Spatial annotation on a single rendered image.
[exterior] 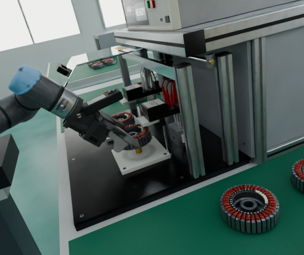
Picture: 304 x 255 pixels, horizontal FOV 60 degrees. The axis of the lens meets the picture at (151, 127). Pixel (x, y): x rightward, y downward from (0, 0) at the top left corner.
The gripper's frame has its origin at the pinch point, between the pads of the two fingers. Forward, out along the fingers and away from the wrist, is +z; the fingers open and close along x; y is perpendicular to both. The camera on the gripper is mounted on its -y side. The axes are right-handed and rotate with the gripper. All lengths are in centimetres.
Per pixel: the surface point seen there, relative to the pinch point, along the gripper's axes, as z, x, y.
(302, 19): 7, 22, -46
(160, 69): -8.2, 6.3, -19.7
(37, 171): 20, -168, 107
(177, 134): 9.6, 3.7, -7.8
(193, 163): 7.4, 20.5, -5.5
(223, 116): 6.8, 19.8, -18.8
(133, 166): 1.8, 7.1, 6.2
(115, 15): 45, -472, -98
